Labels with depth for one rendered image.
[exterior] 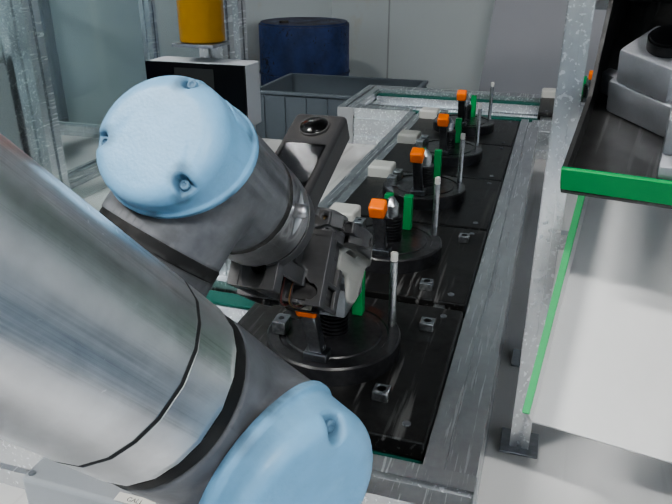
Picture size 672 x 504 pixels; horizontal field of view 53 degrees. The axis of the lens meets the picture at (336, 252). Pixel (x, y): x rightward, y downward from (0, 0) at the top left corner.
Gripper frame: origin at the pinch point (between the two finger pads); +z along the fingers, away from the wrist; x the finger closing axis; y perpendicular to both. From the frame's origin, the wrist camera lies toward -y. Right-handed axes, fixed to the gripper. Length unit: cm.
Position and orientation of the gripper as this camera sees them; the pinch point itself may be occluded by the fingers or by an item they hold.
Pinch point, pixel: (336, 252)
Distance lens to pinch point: 67.1
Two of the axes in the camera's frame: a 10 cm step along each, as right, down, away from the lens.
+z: 2.4, 2.3, 9.4
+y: -1.8, 9.7, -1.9
